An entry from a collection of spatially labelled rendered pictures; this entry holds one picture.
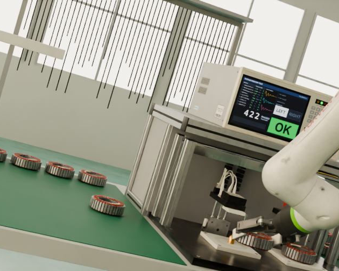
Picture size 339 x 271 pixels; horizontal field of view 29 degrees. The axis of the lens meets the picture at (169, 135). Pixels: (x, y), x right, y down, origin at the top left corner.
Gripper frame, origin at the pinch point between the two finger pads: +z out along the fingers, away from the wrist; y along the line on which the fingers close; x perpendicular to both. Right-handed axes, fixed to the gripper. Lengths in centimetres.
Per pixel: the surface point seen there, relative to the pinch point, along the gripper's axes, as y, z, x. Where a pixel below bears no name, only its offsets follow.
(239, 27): 122, 269, 275
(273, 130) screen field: 8.6, 7.1, 40.0
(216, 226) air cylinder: -0.9, 24.3, 8.9
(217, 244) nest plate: -6.9, 9.9, -1.4
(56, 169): -49, 65, 30
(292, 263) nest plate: 18.5, 8.3, -2.4
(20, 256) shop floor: -31, 221, 32
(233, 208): -0.8, 13.5, 12.4
